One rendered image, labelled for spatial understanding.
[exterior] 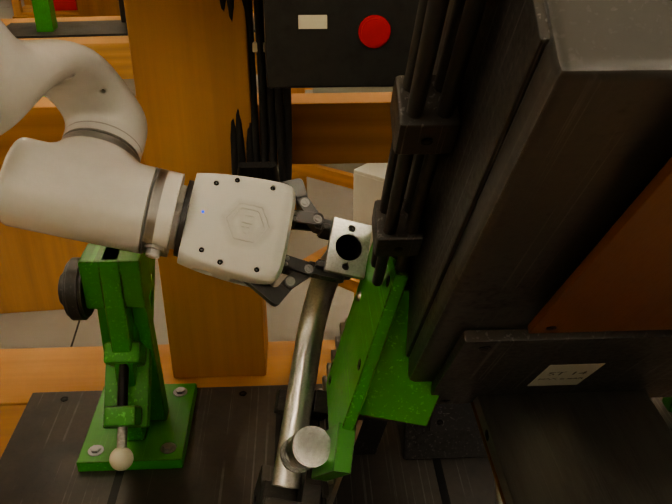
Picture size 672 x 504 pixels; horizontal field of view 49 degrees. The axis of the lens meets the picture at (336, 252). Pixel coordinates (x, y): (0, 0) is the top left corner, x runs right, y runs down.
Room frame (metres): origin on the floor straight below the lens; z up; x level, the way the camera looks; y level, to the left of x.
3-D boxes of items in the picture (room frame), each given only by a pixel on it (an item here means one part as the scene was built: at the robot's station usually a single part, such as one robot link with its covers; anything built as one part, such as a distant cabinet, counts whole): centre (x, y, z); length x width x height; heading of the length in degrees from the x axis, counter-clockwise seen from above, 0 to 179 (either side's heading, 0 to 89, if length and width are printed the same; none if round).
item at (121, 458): (0.66, 0.25, 0.96); 0.06 x 0.03 x 0.06; 3
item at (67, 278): (0.74, 0.31, 1.12); 0.07 x 0.03 x 0.08; 3
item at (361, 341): (0.57, -0.06, 1.17); 0.13 x 0.12 x 0.20; 93
